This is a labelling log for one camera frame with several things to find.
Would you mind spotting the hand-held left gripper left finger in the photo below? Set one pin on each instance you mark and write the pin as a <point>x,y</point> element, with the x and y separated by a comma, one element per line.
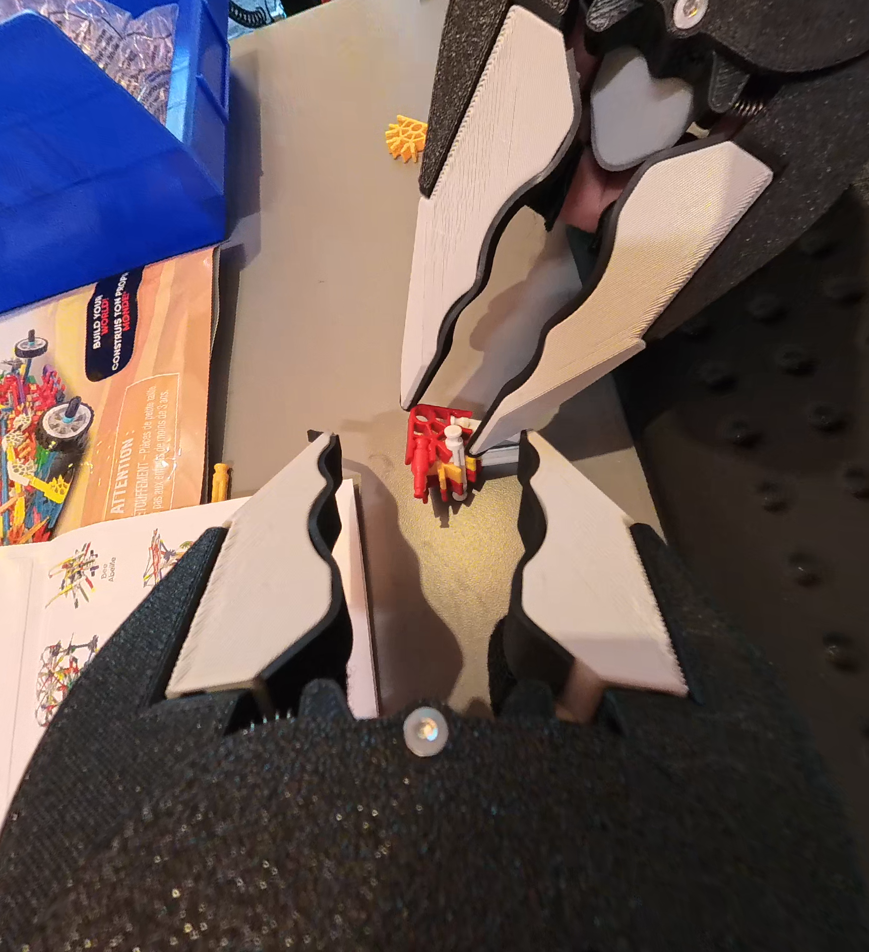
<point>263,587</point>

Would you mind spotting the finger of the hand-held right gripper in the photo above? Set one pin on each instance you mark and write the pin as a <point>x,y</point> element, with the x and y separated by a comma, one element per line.
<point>665,238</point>
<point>501,134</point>

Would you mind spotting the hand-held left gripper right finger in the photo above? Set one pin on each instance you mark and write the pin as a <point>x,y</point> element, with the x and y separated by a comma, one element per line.
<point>598,595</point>

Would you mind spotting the white plastic rod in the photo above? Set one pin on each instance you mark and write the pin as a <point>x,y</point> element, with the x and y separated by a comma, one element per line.
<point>500,455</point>
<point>455,446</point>

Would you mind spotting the short red plastic rod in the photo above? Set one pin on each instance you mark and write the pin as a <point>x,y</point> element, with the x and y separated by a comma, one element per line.
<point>421,468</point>

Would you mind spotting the red plastic connector piece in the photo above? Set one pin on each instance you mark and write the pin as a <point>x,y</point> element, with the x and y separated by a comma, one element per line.
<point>427,428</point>

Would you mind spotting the yellow round connector piece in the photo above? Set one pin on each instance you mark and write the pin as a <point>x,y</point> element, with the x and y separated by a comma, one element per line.
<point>407,139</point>

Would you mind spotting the yellow plastic rod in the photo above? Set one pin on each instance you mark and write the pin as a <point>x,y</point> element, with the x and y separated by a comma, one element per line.
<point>220,481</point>

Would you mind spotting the orange and red toy bag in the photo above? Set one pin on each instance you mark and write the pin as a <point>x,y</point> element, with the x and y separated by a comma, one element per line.
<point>159,387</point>

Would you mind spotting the white printed instruction sheet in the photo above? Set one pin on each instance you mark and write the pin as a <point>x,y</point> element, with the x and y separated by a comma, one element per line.
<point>3,632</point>

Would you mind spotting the clear plastic bag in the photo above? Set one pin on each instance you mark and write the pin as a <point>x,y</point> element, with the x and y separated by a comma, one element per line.
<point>122,44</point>

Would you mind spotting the blue plastic bin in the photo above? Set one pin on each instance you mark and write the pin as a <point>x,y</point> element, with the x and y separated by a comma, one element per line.
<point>55,186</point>

